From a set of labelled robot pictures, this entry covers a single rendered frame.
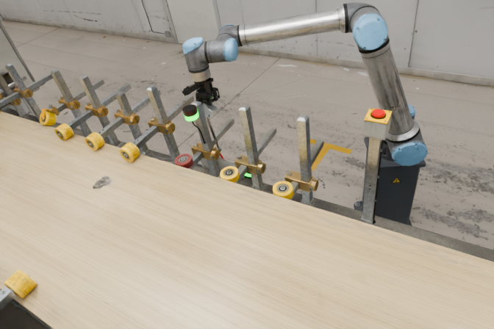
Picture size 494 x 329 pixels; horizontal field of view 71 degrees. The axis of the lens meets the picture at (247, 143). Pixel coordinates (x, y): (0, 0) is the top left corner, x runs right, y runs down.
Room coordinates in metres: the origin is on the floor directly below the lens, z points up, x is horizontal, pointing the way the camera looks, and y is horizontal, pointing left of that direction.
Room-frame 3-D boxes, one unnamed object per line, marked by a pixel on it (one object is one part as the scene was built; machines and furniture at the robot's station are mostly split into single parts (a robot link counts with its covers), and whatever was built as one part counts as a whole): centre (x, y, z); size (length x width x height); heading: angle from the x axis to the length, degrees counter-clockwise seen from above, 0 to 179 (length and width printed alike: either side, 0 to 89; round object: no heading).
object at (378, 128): (0.88, -0.43, 1.18); 0.07 x 0.07 x 0.08; 54
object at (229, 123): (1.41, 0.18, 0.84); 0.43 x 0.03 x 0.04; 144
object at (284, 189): (0.95, -0.10, 0.85); 0.08 x 0.08 x 0.11
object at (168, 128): (1.49, 0.41, 0.95); 0.14 x 0.06 x 0.05; 54
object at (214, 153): (1.34, 0.21, 0.85); 0.14 x 0.06 x 0.05; 54
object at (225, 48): (1.38, 0.03, 1.33); 0.12 x 0.12 x 0.09; 77
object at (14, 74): (2.22, 1.40, 0.91); 0.04 x 0.04 x 0.48; 54
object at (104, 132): (1.67, 0.60, 0.95); 0.50 x 0.04 x 0.04; 144
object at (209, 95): (1.39, 0.14, 1.15); 0.09 x 0.08 x 0.12; 54
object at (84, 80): (1.78, 0.79, 0.93); 0.04 x 0.04 x 0.48; 54
